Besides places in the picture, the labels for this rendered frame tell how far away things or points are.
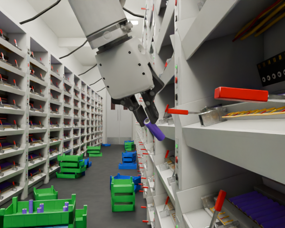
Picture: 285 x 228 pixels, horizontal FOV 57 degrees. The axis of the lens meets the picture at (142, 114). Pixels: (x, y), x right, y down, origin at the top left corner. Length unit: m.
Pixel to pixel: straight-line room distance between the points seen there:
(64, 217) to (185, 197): 0.75
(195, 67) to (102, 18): 0.27
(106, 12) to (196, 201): 0.45
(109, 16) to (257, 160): 0.33
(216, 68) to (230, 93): 0.46
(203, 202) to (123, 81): 0.33
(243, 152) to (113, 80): 0.30
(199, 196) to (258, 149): 0.39
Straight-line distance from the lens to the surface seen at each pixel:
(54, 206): 1.48
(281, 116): 0.32
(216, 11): 0.43
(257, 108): 0.38
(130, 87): 0.51
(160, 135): 0.57
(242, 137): 0.30
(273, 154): 0.25
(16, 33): 3.11
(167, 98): 1.33
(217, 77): 0.66
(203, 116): 0.46
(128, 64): 0.49
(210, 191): 0.66
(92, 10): 0.48
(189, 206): 0.65
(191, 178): 0.64
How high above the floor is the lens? 0.76
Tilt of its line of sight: 2 degrees up
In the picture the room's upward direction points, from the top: straight up
